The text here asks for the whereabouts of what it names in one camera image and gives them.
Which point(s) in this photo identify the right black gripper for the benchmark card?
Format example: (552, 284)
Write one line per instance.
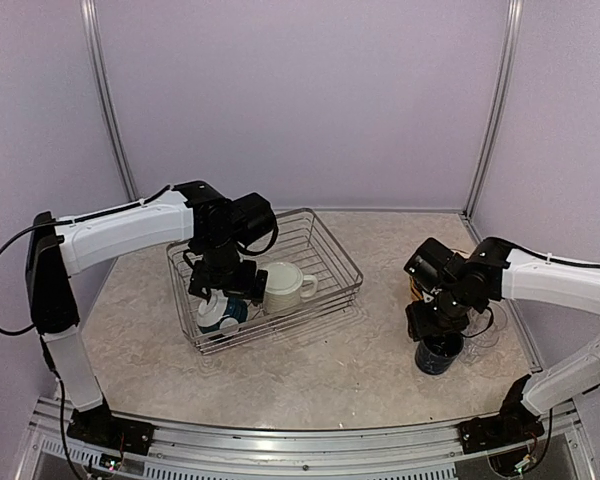
(420, 325)

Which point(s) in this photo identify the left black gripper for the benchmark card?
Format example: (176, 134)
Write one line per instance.
(243, 288)

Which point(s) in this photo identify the yellow dotted plate front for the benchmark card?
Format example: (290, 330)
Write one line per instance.
(416, 293)

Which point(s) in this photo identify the dark blue mug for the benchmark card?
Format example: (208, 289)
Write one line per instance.
(435, 354)

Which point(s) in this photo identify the clear drinking glass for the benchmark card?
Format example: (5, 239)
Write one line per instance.
(489, 323)
(478, 341)

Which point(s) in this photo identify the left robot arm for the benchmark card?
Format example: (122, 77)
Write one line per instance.
(218, 231)

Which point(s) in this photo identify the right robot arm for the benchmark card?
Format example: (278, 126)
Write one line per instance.
(497, 270)

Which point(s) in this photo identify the blue white bowl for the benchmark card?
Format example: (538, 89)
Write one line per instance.
(221, 314)

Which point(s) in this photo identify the white ribbed mug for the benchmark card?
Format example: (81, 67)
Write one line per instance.
(287, 286)

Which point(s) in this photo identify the metal wire dish rack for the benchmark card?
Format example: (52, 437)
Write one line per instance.
(304, 240)

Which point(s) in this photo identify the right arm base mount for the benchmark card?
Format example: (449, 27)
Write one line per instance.
(493, 432)

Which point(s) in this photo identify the aluminium front rail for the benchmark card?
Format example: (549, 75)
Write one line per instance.
(189, 451)

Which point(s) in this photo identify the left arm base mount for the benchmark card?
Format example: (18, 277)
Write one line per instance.
(120, 434)

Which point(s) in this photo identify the left aluminium frame post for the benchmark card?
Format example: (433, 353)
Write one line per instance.
(89, 14)

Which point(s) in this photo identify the aluminium frame post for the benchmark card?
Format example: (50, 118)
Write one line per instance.
(89, 14)
(497, 106)

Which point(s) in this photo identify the right aluminium frame post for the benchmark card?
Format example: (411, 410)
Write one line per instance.
(497, 106)

